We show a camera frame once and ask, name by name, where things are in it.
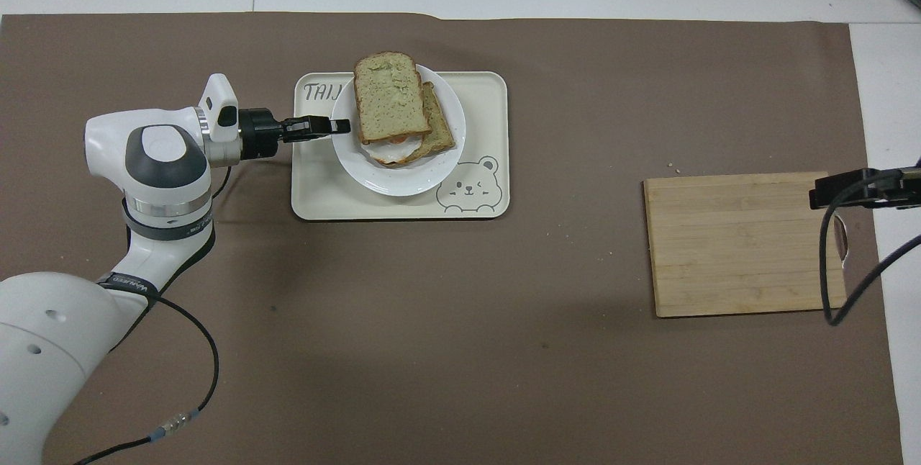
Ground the brown bread slice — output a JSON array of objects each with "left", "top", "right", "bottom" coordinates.
[
  {"left": 353, "top": 52, "right": 433, "bottom": 146},
  {"left": 392, "top": 81, "right": 457, "bottom": 166}
]

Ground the black cable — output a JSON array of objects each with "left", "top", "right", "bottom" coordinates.
[
  {"left": 819, "top": 160, "right": 921, "bottom": 328},
  {"left": 72, "top": 291, "right": 221, "bottom": 465}
]

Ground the wooden cutting board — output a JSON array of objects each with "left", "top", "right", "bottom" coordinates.
[{"left": 643, "top": 171, "right": 849, "bottom": 320}]

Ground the cream tray with bear print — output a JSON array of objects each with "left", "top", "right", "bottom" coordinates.
[{"left": 291, "top": 71, "right": 511, "bottom": 222}]

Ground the white round plate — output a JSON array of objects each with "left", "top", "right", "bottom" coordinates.
[{"left": 330, "top": 63, "right": 467, "bottom": 198}]

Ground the fried egg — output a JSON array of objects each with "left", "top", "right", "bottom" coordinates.
[{"left": 366, "top": 135, "right": 425, "bottom": 168}]

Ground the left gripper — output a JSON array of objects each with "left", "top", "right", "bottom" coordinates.
[{"left": 239, "top": 108, "right": 290, "bottom": 161}]

